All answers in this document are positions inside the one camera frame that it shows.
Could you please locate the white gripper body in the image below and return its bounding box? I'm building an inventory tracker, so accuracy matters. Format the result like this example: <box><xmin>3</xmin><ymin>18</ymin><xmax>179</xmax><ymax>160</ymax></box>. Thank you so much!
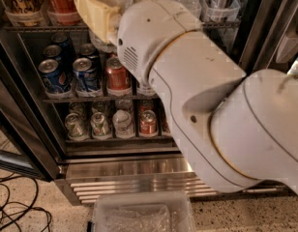
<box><xmin>117</xmin><ymin>0</ymin><xmax>201</xmax><ymax>85</ymax></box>

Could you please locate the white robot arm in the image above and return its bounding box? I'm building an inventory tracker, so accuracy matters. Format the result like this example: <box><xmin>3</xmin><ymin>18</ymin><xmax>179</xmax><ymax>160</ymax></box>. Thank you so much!
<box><xmin>74</xmin><ymin>0</ymin><xmax>298</xmax><ymax>195</ymax></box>

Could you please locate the white cap drink bottle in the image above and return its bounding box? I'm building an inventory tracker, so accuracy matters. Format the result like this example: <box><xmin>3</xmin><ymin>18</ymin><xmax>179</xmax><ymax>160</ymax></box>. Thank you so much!
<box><xmin>136</xmin><ymin>83</ymin><xmax>155</xmax><ymax>97</ymax></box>

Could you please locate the silver can top shelf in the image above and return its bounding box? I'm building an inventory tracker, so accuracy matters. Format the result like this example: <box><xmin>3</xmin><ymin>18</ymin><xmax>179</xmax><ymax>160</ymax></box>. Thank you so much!
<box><xmin>200</xmin><ymin>0</ymin><xmax>240</xmax><ymax>23</ymax></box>

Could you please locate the yellow brown can top shelf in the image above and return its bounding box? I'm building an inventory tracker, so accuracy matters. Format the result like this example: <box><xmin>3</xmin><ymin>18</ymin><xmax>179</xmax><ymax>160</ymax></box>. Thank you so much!
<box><xmin>3</xmin><ymin>0</ymin><xmax>48</xmax><ymax>27</ymax></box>

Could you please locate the right glass fridge door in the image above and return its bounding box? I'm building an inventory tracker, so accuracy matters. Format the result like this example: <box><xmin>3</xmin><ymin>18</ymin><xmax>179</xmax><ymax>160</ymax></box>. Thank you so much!
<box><xmin>239</xmin><ymin>0</ymin><xmax>298</xmax><ymax>73</ymax></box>

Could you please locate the open fridge door left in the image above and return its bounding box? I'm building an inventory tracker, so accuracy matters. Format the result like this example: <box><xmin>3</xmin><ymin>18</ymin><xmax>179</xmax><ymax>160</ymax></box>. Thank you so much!
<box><xmin>0</xmin><ymin>43</ymin><xmax>60</xmax><ymax>181</ymax></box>

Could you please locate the blue pepsi can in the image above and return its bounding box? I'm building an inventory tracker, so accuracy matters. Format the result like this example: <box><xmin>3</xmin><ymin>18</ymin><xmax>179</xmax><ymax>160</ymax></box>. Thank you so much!
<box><xmin>38</xmin><ymin>59</ymin><xmax>72</xmax><ymax>99</ymax></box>
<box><xmin>43</xmin><ymin>44</ymin><xmax>72</xmax><ymax>69</ymax></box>
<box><xmin>78</xmin><ymin>43</ymin><xmax>102</xmax><ymax>68</ymax></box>
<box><xmin>73</xmin><ymin>58</ymin><xmax>102</xmax><ymax>98</ymax></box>
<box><xmin>51</xmin><ymin>32</ymin><xmax>76</xmax><ymax>60</ymax></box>

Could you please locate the red coca-cola can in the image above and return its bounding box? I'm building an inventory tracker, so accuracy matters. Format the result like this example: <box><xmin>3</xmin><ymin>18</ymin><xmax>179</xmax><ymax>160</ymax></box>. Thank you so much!
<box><xmin>47</xmin><ymin>0</ymin><xmax>80</xmax><ymax>26</ymax></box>

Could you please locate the rear blue pepsi can left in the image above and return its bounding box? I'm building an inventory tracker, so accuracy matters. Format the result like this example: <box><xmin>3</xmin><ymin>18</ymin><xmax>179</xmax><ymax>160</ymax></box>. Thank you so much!
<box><xmin>51</xmin><ymin>32</ymin><xmax>76</xmax><ymax>60</ymax></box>

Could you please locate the front red soda can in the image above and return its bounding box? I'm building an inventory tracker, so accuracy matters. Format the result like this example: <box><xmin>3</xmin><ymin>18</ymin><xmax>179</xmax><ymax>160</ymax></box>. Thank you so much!
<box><xmin>105</xmin><ymin>57</ymin><xmax>132</xmax><ymax>96</ymax></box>

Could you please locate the middle blue pepsi can left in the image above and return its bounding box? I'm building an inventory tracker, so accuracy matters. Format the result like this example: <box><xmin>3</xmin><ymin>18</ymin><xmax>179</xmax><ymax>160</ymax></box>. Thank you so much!
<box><xmin>43</xmin><ymin>44</ymin><xmax>72</xmax><ymax>69</ymax></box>

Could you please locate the front left blue pepsi can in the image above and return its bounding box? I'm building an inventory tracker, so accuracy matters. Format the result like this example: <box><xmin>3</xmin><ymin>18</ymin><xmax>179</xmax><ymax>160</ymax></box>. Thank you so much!
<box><xmin>38</xmin><ymin>59</ymin><xmax>72</xmax><ymax>99</ymax></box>

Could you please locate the bottom red can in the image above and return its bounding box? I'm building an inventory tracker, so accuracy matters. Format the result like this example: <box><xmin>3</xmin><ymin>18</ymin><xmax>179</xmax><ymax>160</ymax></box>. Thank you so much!
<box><xmin>139</xmin><ymin>110</ymin><xmax>158</xmax><ymax>137</ymax></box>

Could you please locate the bottom white can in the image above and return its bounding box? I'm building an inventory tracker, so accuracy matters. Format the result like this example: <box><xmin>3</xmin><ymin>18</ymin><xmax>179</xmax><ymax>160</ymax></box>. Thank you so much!
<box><xmin>112</xmin><ymin>110</ymin><xmax>135</xmax><ymax>139</ymax></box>

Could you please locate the clear plastic bin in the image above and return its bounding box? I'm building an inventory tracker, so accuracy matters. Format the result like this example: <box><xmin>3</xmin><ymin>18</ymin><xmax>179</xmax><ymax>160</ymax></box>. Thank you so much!
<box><xmin>91</xmin><ymin>191</ymin><xmax>196</xmax><ymax>232</ymax></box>

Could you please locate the black cable on floor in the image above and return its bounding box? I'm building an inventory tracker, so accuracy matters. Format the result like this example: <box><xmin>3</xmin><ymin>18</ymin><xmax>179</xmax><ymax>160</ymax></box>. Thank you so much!
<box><xmin>0</xmin><ymin>168</ymin><xmax>53</xmax><ymax>232</ymax></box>

